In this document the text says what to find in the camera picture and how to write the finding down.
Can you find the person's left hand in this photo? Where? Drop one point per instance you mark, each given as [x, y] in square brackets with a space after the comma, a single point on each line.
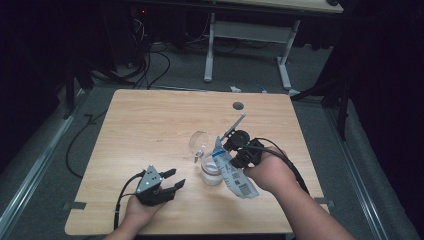
[140, 213]

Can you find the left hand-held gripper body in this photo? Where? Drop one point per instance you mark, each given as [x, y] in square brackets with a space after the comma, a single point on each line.
[149, 181]

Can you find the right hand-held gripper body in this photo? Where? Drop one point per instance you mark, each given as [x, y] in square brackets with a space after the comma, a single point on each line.
[251, 151]

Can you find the person's right hand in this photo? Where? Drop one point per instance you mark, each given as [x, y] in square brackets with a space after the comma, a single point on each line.
[273, 173]

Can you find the clear glass jar with lid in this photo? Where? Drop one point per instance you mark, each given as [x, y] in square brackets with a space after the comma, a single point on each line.
[210, 173]

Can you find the grey tape strip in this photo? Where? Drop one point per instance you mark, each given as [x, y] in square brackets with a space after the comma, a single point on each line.
[75, 205]
[325, 201]

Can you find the black stand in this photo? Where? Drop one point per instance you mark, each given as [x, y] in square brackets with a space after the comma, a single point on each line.
[342, 110]
[69, 90]

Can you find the dark computer tower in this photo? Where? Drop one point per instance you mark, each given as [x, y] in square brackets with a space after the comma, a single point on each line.
[126, 36]

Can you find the blue and white scrap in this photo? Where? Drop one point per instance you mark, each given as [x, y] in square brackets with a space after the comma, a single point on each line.
[262, 89]

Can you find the metal floor rail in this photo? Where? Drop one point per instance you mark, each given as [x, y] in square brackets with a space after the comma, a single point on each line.
[36, 163]
[358, 180]

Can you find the white paper scrap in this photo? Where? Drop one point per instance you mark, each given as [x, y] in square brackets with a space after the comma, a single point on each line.
[235, 89]

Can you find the desk with white legs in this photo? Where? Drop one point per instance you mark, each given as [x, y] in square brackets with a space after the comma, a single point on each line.
[250, 31]

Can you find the white and blue milk pouch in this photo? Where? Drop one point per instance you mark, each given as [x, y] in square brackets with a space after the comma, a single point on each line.
[238, 181]

